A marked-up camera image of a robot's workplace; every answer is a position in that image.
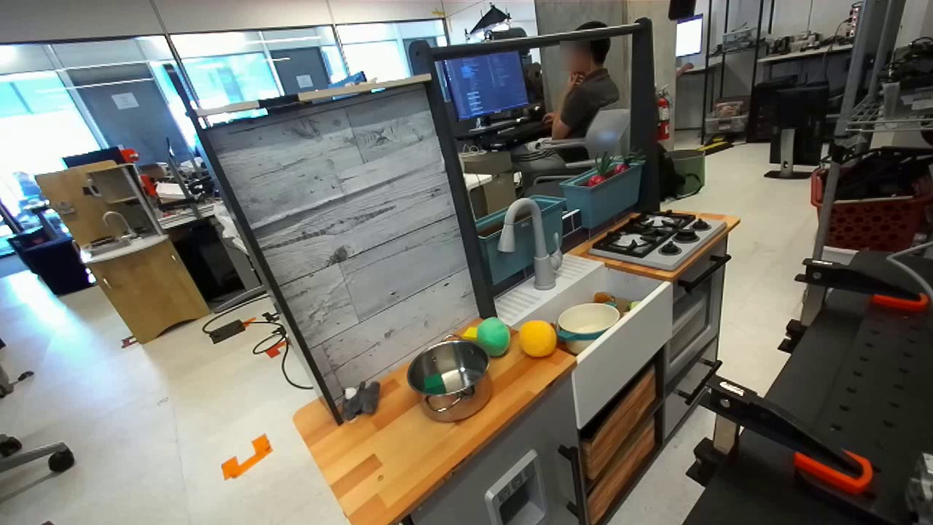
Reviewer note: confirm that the green plush with yellow stem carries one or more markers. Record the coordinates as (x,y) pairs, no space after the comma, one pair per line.
(494,336)

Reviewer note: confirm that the grey office chair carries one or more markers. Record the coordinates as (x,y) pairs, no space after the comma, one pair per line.
(609,132)

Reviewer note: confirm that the black perforated table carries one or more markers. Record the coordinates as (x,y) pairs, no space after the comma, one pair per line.
(855,389)

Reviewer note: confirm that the computer monitor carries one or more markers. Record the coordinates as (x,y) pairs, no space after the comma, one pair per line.
(483,85)

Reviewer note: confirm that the toy kitchen with wooden counter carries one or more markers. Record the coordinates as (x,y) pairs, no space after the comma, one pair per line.
(418,457)

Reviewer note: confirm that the stainless steel pot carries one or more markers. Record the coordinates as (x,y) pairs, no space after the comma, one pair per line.
(459,374)

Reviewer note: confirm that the grey toy faucet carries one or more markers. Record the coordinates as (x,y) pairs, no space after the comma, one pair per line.
(539,254)

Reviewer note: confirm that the green crate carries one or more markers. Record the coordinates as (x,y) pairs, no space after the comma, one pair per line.
(686,167)

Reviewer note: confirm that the grey toy stove top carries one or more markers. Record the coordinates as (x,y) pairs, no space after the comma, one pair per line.
(660,243)

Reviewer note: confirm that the black metal frame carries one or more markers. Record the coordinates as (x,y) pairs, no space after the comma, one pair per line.
(642,117)

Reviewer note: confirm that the small green block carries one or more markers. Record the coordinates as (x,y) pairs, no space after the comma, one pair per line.
(432,386)

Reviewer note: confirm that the wooden cabinet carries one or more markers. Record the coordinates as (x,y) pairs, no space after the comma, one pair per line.
(147,281)

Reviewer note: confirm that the black office chair base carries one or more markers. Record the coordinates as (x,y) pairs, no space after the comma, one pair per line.
(39,457)

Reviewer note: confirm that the teal plastic bin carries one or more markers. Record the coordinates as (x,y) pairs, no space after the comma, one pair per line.
(498,263)
(609,197)

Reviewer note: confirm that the dark blue bin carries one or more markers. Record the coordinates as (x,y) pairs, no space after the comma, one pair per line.
(49,259)

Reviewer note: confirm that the black power adapter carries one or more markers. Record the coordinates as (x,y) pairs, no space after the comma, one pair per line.
(227,330)

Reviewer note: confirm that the black equipment cart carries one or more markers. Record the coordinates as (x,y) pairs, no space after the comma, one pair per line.
(798,117)

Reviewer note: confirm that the small grey toy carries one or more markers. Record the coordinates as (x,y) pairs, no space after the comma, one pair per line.
(359,399)

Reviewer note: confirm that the seated person in dark shirt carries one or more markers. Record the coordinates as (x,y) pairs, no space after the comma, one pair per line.
(588,98)

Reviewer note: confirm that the red perforated crate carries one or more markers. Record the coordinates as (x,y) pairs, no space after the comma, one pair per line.
(877,215)

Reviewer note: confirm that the red fire extinguisher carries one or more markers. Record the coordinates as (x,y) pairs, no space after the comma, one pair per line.
(664,117)

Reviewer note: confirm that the brown plush toy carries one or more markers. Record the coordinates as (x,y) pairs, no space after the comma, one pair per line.
(613,301)

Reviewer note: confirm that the grey wood backsplash panel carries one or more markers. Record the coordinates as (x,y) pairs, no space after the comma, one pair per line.
(341,243)

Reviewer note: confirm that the yellow plush ball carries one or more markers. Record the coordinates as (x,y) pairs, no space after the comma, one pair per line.
(539,339)

